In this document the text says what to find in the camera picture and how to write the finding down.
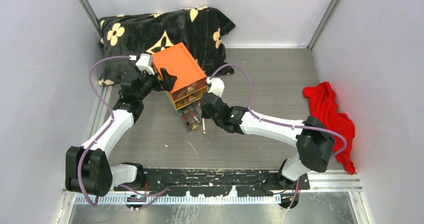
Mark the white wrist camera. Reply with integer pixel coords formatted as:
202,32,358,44
206,77,225,98
135,53,155,75

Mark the orange drawer organizer box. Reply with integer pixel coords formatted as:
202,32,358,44
153,42,208,110

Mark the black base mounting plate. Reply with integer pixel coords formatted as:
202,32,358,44
128,168,295,198

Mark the red cloth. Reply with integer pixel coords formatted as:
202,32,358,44
302,81,356,175

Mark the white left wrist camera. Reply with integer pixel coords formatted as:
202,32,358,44
135,53,155,75

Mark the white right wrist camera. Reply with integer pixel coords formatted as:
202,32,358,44
206,77,225,98

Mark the aluminium front rail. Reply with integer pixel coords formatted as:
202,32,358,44
62,171,363,206

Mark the white makeup pencil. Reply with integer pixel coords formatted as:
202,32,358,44
202,118,206,134

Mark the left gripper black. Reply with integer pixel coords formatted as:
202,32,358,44
136,65,177,101

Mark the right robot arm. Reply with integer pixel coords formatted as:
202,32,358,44
200,93,336,190

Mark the black floral blanket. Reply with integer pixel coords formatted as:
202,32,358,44
98,6,236,86

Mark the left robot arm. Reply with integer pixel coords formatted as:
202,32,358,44
65,67,177,197

